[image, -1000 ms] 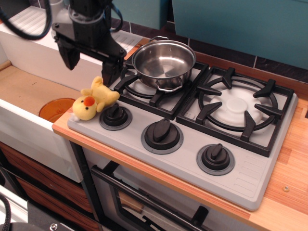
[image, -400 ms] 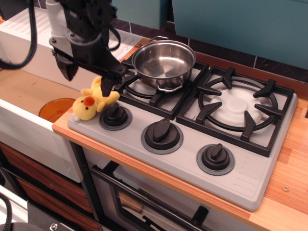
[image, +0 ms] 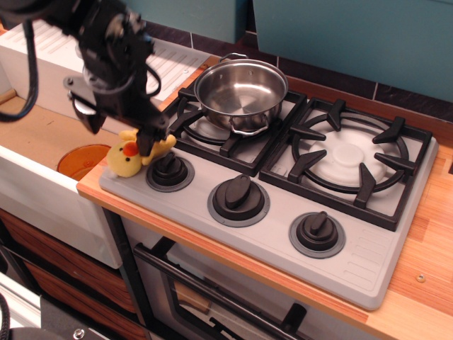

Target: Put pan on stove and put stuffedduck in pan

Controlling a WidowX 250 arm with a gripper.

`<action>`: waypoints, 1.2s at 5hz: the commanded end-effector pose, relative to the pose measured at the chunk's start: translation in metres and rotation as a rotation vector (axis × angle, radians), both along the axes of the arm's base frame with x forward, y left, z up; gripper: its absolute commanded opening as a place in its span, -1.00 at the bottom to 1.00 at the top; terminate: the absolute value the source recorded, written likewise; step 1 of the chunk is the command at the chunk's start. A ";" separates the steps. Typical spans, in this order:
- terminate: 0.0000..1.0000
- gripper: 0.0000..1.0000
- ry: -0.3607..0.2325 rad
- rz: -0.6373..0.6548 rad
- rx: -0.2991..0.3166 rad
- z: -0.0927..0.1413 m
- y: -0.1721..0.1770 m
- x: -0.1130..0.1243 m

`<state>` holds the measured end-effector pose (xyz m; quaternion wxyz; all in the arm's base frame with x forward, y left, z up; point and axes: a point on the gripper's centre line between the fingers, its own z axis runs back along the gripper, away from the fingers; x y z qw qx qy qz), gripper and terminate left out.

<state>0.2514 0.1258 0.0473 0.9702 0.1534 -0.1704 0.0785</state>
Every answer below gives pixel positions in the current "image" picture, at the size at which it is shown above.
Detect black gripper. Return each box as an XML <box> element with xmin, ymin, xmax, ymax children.
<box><xmin>63</xmin><ymin>10</ymin><xmax>168</xmax><ymax>157</ymax></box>

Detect yellow stuffed duck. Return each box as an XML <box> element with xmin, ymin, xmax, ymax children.
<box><xmin>106</xmin><ymin>129</ymin><xmax>176</xmax><ymax>178</ymax></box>

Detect stainless steel pan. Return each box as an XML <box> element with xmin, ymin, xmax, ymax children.
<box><xmin>193</xmin><ymin>52</ymin><xmax>289</xmax><ymax>136</ymax></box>

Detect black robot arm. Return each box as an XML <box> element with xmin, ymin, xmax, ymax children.
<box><xmin>1</xmin><ymin>1</ymin><xmax>168</xmax><ymax>157</ymax></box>

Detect black left stove knob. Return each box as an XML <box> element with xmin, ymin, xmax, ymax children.
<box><xmin>146</xmin><ymin>152</ymin><xmax>195</xmax><ymax>193</ymax></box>

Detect black stove knob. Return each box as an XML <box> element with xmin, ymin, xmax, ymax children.
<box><xmin>146</xmin><ymin>152</ymin><xmax>195</xmax><ymax>193</ymax></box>
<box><xmin>207</xmin><ymin>174</ymin><xmax>270</xmax><ymax>228</ymax></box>
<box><xmin>289</xmin><ymin>211</ymin><xmax>346</xmax><ymax>259</ymax></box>

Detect black middle stove knob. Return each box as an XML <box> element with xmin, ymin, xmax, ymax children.
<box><xmin>207</xmin><ymin>174</ymin><xmax>270</xmax><ymax>228</ymax></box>

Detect grey toy stove top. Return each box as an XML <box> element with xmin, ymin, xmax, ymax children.
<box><xmin>99</xmin><ymin>87</ymin><xmax>438</xmax><ymax>310</ymax></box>

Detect black right stove knob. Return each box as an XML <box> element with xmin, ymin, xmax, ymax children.
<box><xmin>289</xmin><ymin>211</ymin><xmax>346</xmax><ymax>259</ymax></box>

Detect orange sink drain disc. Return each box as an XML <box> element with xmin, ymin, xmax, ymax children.
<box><xmin>57</xmin><ymin>144</ymin><xmax>110</xmax><ymax>181</ymax></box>

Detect black left burner grate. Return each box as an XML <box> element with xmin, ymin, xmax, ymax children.
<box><xmin>164</xmin><ymin>84</ymin><xmax>307</xmax><ymax>176</ymax></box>

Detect black burner grate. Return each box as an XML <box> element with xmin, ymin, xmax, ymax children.
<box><xmin>164</xmin><ymin>84</ymin><xmax>307</xmax><ymax>176</ymax></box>
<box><xmin>259</xmin><ymin>98</ymin><xmax>437</xmax><ymax>232</ymax></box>

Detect white toy sink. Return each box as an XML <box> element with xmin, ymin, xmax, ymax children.
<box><xmin>1</xmin><ymin>21</ymin><xmax>210</xmax><ymax>269</ymax></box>

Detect wooden drawer fronts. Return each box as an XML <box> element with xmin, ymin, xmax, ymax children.
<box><xmin>1</xmin><ymin>210</ymin><xmax>149</xmax><ymax>339</ymax></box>

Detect black right burner grate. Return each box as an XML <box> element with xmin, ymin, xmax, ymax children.
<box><xmin>259</xmin><ymin>98</ymin><xmax>437</xmax><ymax>232</ymax></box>

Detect black braided cable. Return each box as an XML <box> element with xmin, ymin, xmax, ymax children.
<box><xmin>0</xmin><ymin>19</ymin><xmax>40</xmax><ymax>123</ymax></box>

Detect oven door with handle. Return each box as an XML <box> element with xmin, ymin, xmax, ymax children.
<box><xmin>132</xmin><ymin>237</ymin><xmax>369</xmax><ymax>339</ymax></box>

